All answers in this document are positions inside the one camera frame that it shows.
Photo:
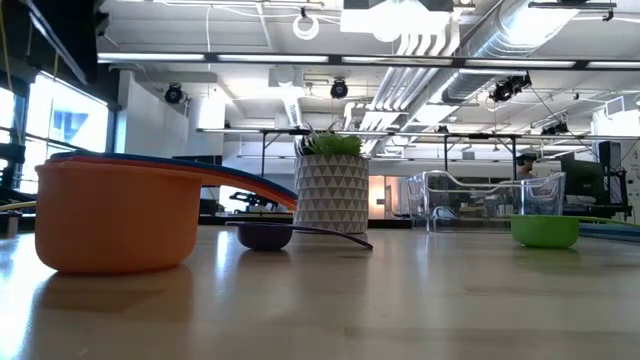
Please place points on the red measuring cup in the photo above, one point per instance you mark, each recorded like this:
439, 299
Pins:
260, 184

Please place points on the dark purple measuring cup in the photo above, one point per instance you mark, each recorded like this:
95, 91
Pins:
264, 237

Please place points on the blue measuring cup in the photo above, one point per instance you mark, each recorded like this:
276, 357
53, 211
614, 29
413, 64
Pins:
150, 157

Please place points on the orange measuring cup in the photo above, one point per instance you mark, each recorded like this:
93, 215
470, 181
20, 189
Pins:
115, 225

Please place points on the green measuring cup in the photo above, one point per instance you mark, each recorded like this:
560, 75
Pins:
545, 234

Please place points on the black background robot arm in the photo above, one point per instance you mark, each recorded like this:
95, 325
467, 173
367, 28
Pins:
252, 200

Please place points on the clear plastic basket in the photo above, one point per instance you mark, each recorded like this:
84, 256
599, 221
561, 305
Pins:
542, 195

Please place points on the triangle patterned plant pot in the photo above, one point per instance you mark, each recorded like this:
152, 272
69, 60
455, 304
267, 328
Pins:
331, 195

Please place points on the green succulent plant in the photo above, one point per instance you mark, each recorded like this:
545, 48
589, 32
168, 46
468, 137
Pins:
332, 144

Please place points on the overhead light bar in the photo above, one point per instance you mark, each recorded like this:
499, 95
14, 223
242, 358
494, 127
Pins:
270, 58

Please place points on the person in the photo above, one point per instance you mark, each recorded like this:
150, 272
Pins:
525, 165

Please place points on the large window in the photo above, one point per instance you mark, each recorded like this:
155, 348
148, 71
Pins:
65, 130

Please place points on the black desk monitor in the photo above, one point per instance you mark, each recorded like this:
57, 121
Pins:
582, 180

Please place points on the blue mat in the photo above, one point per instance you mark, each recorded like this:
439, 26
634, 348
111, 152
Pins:
610, 232

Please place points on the black equipment stand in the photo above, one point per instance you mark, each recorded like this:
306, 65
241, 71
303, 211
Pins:
622, 195

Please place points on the dark metal block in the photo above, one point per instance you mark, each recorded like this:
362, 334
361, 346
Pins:
9, 224

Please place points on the black workbench frame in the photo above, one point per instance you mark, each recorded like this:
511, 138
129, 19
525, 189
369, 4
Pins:
280, 132

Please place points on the round black ceiling camera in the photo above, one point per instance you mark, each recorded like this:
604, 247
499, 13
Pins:
173, 93
339, 88

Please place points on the silver ventilation duct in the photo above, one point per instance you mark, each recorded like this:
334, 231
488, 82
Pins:
480, 60

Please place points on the black ceiling camera mount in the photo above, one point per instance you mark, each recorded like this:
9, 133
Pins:
507, 89

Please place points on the small black ceiling camera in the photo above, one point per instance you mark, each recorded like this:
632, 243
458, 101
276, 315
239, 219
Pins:
555, 129

